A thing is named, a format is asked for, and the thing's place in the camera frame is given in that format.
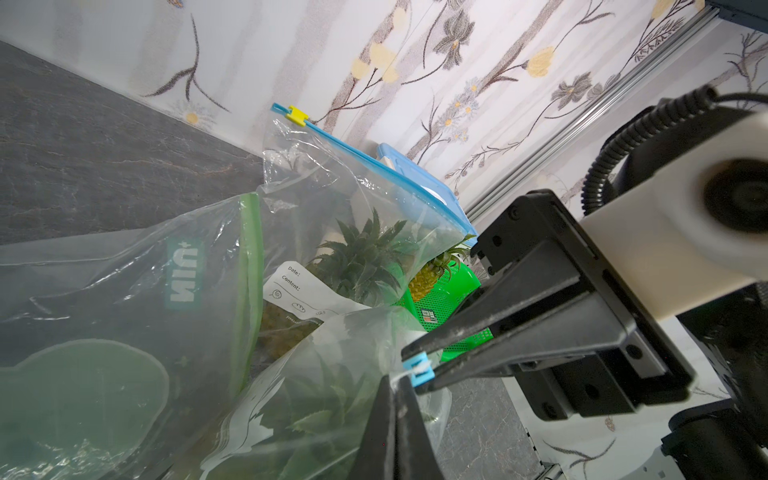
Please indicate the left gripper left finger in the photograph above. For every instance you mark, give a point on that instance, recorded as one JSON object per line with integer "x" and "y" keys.
{"x": 375, "y": 459}

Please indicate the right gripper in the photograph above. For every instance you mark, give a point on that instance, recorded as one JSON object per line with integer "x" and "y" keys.
{"x": 573, "y": 336}

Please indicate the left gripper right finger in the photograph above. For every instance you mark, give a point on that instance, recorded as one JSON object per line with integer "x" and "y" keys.
{"x": 414, "y": 456}

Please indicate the green zip bag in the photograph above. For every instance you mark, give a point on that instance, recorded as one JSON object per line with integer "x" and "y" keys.
{"x": 118, "y": 349}

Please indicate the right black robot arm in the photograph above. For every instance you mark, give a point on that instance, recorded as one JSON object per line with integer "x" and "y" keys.
{"x": 726, "y": 439}

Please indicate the rear blue zip bag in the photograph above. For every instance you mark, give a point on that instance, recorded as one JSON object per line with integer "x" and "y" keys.
{"x": 311, "y": 174}

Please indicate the green plastic basket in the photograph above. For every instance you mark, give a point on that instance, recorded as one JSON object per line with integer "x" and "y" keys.
{"x": 441, "y": 302}

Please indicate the blue lid storage box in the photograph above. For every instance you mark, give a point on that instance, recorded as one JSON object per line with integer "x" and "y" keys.
{"x": 408, "y": 168}

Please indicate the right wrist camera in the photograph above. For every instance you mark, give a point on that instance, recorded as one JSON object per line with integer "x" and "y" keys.
{"x": 663, "y": 243}

